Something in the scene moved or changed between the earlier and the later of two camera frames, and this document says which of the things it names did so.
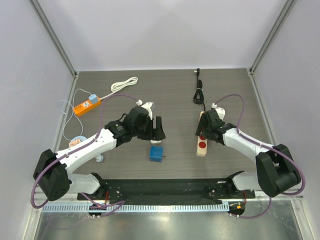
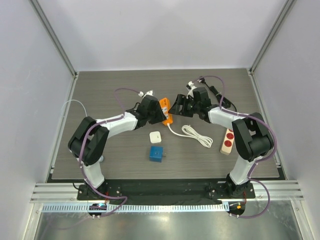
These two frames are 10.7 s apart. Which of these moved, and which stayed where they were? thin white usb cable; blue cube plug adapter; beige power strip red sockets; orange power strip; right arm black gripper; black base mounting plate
Moved: thin white usb cable; beige power strip red sockets; orange power strip; right arm black gripper
Stayed: blue cube plug adapter; black base mounting plate
